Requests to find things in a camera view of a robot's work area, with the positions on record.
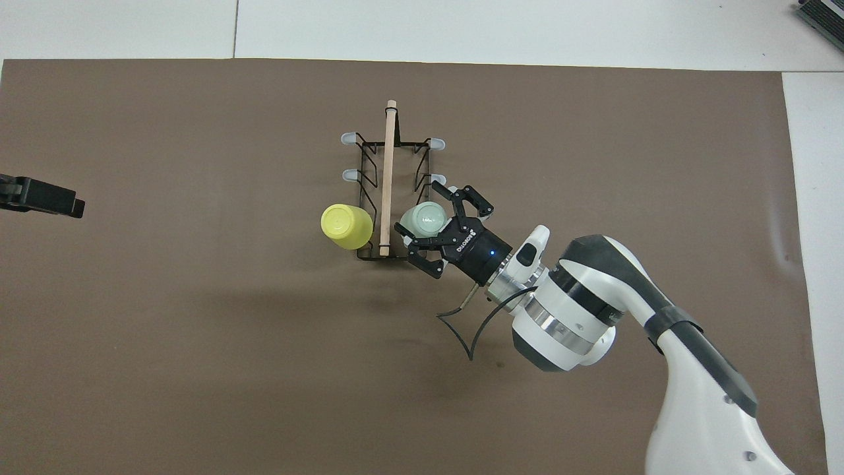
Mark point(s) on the brown table mat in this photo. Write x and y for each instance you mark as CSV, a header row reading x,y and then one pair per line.
x,y
198,330

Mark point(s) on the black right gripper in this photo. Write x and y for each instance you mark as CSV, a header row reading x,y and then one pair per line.
x,y
476,252

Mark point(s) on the mint green plastic cup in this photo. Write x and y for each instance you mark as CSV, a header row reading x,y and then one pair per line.
x,y
422,220

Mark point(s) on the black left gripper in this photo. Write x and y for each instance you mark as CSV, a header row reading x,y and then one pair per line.
x,y
9,192

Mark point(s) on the grey ribbed device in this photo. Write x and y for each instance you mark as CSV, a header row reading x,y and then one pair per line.
x,y
823,13

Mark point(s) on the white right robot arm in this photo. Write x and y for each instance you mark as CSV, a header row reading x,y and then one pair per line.
x,y
580,297

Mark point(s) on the yellow plastic cup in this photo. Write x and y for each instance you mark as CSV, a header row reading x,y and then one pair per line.
x,y
344,225

